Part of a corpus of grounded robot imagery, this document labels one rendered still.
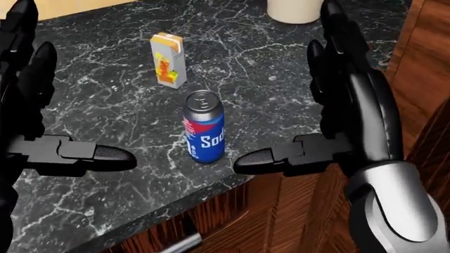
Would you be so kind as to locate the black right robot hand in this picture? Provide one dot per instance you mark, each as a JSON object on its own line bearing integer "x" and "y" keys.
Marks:
{"x": 346, "y": 110}

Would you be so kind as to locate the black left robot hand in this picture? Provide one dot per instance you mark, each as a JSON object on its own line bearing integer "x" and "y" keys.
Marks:
{"x": 33, "y": 87}

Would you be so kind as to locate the white cylindrical container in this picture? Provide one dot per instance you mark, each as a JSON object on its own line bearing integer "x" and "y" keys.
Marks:
{"x": 294, "y": 10}

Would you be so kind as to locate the orange juice carton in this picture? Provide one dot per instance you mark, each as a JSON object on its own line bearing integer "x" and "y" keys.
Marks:
{"x": 168, "y": 60}

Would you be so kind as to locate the blue soda can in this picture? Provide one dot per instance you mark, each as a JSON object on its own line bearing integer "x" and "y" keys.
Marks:
{"x": 205, "y": 126}

